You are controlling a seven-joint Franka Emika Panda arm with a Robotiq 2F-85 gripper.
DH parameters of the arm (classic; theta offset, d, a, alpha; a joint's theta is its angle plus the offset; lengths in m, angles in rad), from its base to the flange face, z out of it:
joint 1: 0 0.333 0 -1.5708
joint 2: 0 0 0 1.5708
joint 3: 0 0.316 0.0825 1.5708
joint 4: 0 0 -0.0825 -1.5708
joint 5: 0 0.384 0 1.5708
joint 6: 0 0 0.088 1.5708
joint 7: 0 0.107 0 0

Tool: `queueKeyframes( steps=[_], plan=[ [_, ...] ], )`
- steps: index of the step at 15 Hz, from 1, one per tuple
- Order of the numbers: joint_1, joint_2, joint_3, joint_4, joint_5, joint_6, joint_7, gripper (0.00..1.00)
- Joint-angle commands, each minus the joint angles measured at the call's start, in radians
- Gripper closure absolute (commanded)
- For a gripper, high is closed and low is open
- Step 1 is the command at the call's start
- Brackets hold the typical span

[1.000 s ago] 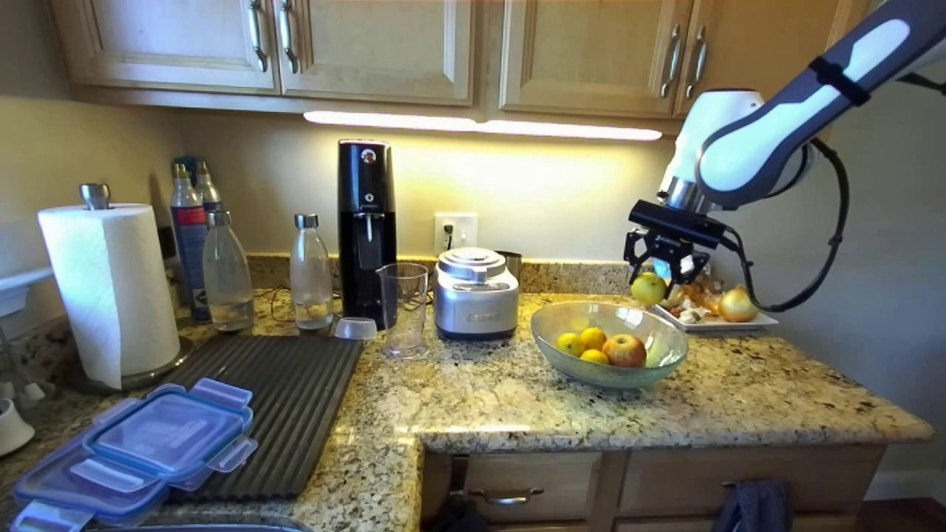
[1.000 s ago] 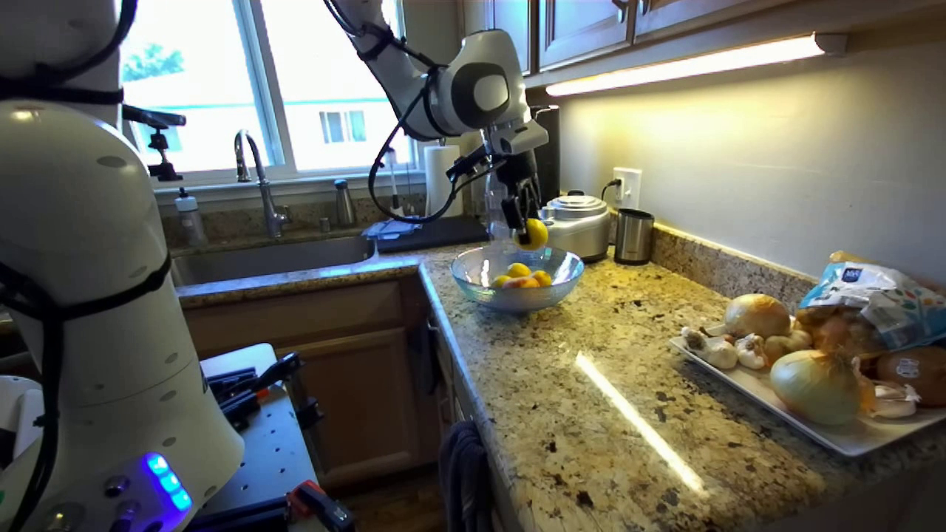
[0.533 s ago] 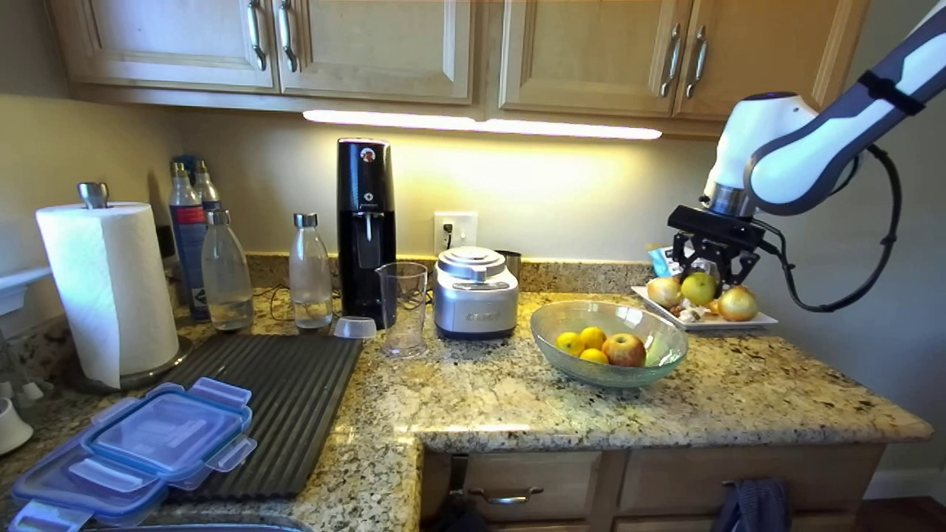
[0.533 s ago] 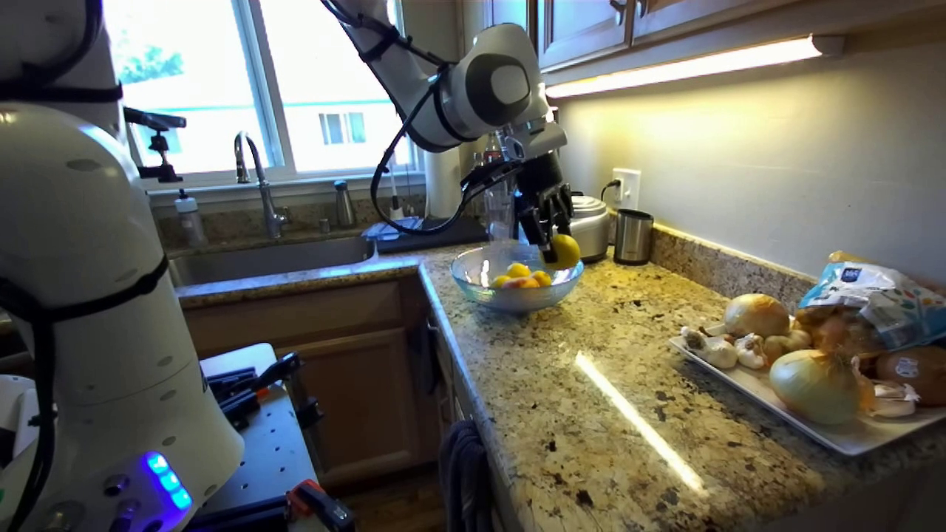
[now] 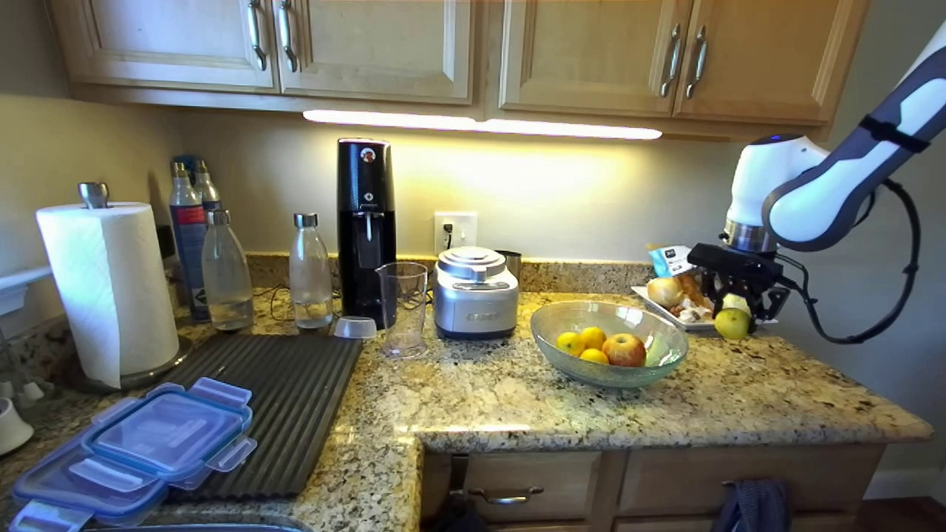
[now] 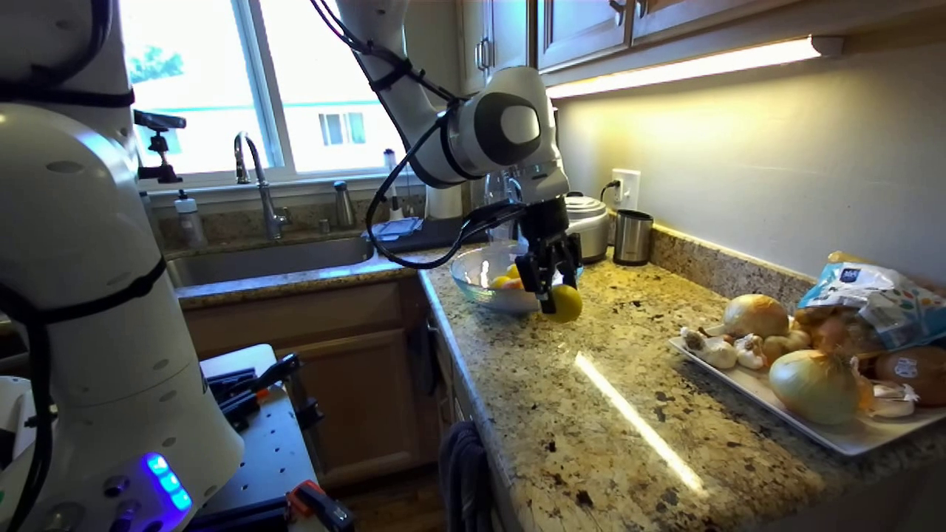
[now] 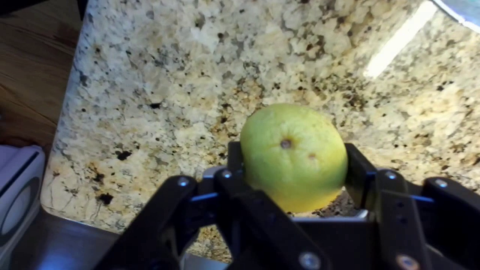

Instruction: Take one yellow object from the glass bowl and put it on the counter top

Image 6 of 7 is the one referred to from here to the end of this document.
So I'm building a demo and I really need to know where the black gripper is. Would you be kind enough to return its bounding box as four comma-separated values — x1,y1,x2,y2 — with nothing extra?
512,193,585,318

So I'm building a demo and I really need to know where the white rectangular tray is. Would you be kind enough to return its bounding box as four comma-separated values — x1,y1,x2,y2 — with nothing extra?
670,332,946,459

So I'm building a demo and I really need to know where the black tool on cart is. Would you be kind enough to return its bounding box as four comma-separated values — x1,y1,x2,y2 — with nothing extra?
203,352,304,430

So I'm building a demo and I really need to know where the large yellow onion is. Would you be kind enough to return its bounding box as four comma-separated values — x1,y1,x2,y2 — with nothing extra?
766,350,862,430

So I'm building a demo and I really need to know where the wooden wall cabinet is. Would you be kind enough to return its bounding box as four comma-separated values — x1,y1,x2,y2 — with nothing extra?
477,0,946,75

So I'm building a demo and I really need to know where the black camera on tripod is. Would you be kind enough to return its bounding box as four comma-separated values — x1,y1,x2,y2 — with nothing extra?
131,106,188,187

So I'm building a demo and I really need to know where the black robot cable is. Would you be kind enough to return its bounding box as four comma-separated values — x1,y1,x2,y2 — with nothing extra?
308,0,527,273

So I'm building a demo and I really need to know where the wooden base cabinet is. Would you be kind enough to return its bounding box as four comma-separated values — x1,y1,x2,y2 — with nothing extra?
177,279,449,493

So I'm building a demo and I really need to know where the brown potato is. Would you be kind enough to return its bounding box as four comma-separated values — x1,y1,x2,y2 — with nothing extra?
868,343,946,408

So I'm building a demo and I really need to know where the small yellow onion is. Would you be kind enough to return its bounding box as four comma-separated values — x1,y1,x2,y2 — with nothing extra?
721,292,791,343

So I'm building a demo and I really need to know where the steel metal cup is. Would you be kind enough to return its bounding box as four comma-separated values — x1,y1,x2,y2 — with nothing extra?
608,208,655,269

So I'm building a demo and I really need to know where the small yellow lemon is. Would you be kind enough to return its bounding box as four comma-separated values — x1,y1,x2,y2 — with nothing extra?
551,281,585,325

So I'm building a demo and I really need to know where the dark blue dish towel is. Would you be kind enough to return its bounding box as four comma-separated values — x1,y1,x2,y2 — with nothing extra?
435,421,497,532

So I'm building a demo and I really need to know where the dish brush with white handle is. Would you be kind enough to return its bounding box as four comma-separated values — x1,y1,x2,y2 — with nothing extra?
382,145,409,226

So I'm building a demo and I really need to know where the black cable on arm base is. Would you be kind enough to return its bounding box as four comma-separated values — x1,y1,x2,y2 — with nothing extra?
0,257,171,532

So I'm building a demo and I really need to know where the white wall power outlet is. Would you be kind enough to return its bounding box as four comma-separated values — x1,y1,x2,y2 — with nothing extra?
608,165,644,214

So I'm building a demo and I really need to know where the under cabinet light strip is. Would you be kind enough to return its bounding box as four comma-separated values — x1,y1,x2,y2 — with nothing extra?
546,34,849,105

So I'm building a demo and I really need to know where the chrome sink sprayer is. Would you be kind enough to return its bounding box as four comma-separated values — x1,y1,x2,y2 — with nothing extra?
330,179,361,235

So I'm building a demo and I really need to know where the dark dish drying mat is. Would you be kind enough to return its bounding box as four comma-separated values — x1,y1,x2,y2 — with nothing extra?
361,217,491,261

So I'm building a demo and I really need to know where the large yellow lemon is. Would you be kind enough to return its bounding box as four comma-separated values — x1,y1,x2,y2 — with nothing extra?
491,263,527,297

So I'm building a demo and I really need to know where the white garlic bulb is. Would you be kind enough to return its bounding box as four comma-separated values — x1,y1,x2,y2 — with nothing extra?
865,380,922,422

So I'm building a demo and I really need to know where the white window frame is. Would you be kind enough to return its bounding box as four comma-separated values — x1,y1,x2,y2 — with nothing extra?
114,0,409,190

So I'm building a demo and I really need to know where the grey robot cart top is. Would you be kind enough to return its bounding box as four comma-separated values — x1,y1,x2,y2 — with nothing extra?
193,341,330,527

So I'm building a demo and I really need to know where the white mushroom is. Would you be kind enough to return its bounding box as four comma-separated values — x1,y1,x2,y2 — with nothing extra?
735,332,769,374
676,325,712,356
703,337,741,375

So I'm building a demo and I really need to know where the clear soap dispenser bottle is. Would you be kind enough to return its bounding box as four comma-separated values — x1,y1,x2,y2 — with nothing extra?
171,187,208,252

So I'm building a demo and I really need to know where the chrome kitchen faucet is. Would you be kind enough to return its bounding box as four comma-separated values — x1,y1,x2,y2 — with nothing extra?
231,131,289,242

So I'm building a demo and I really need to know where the steel kitchen sink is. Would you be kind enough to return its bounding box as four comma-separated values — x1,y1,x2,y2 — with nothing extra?
153,232,379,289

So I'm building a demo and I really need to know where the clear plastic food bag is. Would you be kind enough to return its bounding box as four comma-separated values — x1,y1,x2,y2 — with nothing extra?
796,257,946,356

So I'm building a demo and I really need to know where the clear glass bowl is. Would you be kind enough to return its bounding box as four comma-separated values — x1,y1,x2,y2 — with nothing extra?
449,241,546,318

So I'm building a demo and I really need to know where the clamp with orange handle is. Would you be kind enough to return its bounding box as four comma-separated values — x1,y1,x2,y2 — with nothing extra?
283,480,361,532

